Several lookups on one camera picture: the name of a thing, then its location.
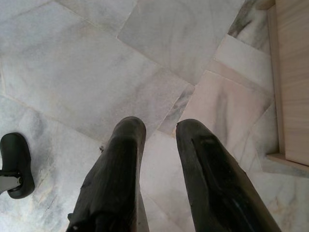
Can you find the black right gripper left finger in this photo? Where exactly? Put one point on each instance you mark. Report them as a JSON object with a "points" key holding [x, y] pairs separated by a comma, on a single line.
{"points": [[116, 169]]}

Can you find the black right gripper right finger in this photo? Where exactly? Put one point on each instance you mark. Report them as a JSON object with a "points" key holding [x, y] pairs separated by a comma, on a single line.
{"points": [[212, 174]]}

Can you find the light wooden cabinet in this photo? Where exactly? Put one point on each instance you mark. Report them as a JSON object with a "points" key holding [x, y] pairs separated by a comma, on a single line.
{"points": [[294, 72]]}

